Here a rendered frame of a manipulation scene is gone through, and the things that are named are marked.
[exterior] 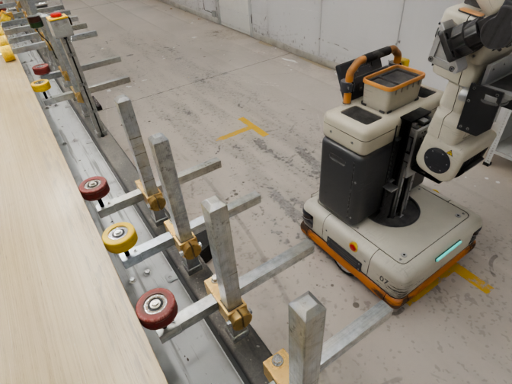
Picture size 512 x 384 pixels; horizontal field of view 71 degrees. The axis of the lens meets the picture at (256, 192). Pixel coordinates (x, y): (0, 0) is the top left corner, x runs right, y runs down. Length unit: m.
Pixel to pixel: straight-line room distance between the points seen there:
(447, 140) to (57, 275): 1.27
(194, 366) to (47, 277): 0.41
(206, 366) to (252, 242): 1.17
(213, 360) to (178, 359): 0.09
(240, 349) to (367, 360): 0.89
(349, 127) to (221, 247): 0.95
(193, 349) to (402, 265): 0.99
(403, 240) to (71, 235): 1.36
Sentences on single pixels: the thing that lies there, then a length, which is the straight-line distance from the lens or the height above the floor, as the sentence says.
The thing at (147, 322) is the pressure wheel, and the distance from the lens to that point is 0.78.
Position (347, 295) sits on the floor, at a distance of 1.89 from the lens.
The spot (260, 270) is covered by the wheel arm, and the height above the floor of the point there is 0.82.
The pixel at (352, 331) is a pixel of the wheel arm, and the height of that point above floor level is 0.84.
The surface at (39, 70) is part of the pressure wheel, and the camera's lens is 2.29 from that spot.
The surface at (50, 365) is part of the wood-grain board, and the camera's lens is 0.81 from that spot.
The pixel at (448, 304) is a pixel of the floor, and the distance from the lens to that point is 1.99.
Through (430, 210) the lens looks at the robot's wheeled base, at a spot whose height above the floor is 0.28.
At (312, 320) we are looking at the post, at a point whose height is 1.12.
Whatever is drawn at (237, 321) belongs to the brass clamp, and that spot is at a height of 0.82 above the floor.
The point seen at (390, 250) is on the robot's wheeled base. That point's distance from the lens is 1.73.
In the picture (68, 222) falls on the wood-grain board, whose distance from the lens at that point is 1.07.
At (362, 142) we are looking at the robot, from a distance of 1.48.
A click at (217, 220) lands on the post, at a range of 0.63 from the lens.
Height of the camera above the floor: 1.53
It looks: 39 degrees down
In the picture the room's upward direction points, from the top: 5 degrees counter-clockwise
